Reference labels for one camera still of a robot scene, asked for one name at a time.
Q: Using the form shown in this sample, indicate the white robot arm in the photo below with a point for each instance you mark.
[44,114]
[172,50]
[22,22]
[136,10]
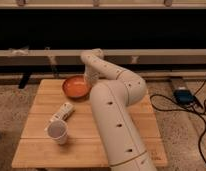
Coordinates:
[114,88]

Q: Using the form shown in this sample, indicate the blue power adapter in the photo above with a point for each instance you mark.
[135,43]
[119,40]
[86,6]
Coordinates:
[183,96]

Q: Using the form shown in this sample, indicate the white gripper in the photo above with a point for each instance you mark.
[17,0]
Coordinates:
[91,76]

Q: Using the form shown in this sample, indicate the wooden table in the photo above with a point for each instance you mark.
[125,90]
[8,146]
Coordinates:
[74,143]

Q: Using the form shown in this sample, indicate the orange ceramic bowl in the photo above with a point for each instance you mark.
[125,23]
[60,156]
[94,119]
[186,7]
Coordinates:
[75,87]

